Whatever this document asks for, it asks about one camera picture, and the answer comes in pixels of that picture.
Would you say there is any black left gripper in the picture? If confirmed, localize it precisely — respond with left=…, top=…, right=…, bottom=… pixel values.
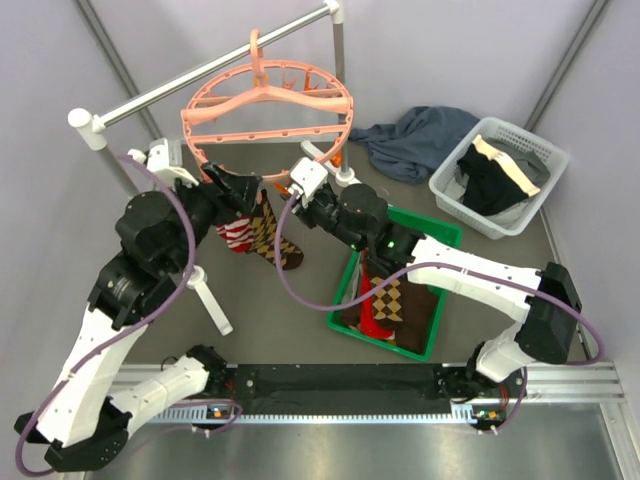
left=165, top=160, right=264, bottom=273

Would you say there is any brown argyle sock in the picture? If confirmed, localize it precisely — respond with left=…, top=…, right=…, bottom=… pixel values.
left=249, top=189, right=304, bottom=271
left=371, top=280, right=403, bottom=322

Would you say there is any red white striped sock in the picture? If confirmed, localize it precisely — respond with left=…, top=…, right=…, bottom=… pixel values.
left=216, top=217, right=254, bottom=253

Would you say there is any pink round clip hanger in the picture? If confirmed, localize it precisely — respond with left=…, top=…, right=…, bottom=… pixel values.
left=181, top=29, right=354, bottom=184

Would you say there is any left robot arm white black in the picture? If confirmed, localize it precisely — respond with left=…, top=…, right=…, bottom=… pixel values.
left=14, top=164, right=261, bottom=473

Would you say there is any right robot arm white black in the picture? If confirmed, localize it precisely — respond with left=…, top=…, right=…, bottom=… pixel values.
left=283, top=182, right=583, bottom=396

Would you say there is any blue grey cloth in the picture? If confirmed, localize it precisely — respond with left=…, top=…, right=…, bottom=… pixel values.
left=350, top=106, right=479, bottom=185

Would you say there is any green plastic crate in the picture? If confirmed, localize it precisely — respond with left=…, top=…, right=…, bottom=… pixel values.
left=326, top=207, right=463, bottom=362

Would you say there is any dark brown sock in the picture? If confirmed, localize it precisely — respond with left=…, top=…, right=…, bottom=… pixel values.
left=339, top=280, right=439, bottom=354

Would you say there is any white and silver drying rack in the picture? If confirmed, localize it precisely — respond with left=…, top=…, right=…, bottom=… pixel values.
left=68, top=1, right=360, bottom=336

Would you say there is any black cream garment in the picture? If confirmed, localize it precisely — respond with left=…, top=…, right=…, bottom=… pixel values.
left=456, top=144, right=531, bottom=216

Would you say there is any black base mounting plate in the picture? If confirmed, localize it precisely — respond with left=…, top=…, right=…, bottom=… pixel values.
left=230, top=363, right=451, bottom=415

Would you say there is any grey garment in basket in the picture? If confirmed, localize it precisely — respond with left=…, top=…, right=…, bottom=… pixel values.
left=487, top=138, right=550, bottom=188

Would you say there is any white plastic laundry basket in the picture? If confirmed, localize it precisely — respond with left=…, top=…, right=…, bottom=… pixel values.
left=429, top=117, right=569, bottom=240

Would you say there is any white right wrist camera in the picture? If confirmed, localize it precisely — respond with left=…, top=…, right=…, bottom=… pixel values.
left=288, top=157, right=328, bottom=205

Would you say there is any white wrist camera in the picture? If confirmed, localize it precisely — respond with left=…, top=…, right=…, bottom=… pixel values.
left=288, top=157, right=328, bottom=205
left=128, top=138, right=199, bottom=189

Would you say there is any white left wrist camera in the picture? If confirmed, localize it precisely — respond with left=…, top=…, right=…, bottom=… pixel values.
left=128, top=138, right=199, bottom=189

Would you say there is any grey slotted cable duct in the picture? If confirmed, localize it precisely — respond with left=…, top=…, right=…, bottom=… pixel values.
left=148, top=405, right=478, bottom=425

